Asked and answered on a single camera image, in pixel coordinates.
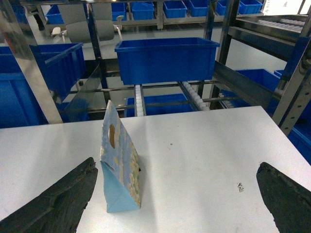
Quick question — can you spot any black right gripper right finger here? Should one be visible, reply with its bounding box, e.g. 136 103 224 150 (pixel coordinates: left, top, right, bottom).
256 162 311 233

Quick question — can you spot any white roller track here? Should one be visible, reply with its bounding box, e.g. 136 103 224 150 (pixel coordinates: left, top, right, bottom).
180 82 210 111

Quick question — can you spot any steel perforated rack post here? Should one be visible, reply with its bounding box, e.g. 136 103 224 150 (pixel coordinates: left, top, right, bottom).
273 25 311 135

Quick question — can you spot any blue bin left on rack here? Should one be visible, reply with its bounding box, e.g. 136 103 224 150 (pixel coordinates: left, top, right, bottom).
0 43 86 128

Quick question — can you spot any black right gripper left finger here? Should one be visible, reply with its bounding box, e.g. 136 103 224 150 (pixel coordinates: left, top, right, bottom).
0 157 98 233

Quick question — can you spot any blue bin centre on rollers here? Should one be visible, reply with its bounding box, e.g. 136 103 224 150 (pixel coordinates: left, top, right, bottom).
115 37 220 85

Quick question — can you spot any flower gift bag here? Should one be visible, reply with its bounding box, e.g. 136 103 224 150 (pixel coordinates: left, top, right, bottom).
100 101 141 213

